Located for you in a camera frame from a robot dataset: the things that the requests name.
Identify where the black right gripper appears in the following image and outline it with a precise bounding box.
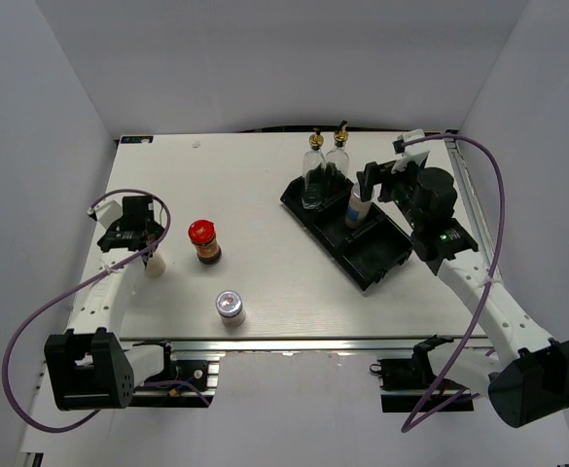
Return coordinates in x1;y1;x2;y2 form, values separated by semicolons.
356;159;426;231

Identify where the glass bottle with dark sauce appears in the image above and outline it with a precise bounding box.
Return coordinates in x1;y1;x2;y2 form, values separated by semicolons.
325;121;350;180

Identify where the blue label spice jar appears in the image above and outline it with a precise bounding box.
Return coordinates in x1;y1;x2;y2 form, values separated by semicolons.
344;183;372;229

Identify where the clear glass oil bottle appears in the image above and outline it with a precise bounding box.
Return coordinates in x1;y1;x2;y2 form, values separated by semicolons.
302;128;325;209

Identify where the red lid sauce jar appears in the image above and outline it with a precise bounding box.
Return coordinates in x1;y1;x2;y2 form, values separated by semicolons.
188;219;222;265

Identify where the silver lid spice jar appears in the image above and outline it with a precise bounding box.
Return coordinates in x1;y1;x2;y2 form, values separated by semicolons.
215;290;246;326

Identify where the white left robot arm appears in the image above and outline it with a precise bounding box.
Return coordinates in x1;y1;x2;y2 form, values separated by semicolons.
44;193;179;411

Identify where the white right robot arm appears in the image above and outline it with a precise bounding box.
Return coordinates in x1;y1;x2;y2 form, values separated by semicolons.
357;162;569;431

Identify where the black three-compartment tray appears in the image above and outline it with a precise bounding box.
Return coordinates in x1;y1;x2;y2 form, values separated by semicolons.
280;176;412;291

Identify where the left table logo sticker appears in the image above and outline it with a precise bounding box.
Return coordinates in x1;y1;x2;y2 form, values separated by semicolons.
120;135;154;145

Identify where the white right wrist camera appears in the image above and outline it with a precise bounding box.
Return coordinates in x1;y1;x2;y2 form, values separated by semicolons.
391;129;431;174

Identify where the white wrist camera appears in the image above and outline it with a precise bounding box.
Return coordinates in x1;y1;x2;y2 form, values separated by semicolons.
87;199;123;230
391;129;431;174

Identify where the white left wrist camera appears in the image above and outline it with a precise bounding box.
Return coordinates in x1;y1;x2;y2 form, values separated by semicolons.
87;199;123;230

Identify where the aluminium table frame rail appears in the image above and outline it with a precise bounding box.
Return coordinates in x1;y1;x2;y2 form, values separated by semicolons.
35;128;494;467

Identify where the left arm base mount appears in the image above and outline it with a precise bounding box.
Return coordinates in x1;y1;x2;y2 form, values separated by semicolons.
123;341;223;409

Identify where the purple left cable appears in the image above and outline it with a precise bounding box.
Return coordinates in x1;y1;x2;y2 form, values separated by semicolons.
2;190;172;433

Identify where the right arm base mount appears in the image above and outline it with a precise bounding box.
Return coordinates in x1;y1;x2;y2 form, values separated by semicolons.
369;336;474;413

